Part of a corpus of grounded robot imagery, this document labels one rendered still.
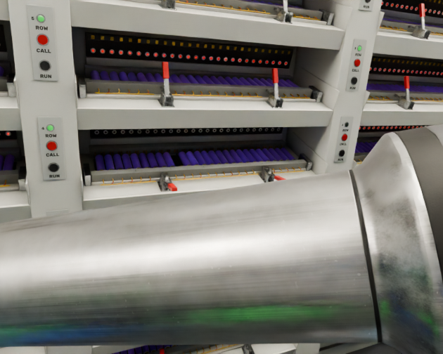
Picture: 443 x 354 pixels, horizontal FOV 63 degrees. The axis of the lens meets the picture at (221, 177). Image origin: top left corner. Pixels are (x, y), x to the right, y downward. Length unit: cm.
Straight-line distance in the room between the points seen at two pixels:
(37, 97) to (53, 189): 18
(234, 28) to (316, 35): 21
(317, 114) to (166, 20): 43
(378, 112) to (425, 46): 22
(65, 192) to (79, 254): 57
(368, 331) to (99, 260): 13
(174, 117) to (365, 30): 52
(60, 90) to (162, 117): 20
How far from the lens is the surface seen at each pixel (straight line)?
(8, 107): 75
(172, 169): 85
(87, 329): 22
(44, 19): 74
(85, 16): 75
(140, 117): 76
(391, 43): 107
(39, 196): 79
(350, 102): 100
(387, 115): 110
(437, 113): 125
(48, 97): 74
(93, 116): 75
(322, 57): 102
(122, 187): 83
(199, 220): 18
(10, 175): 85
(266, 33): 85
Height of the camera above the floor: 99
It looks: 18 degrees down
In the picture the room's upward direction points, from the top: 4 degrees clockwise
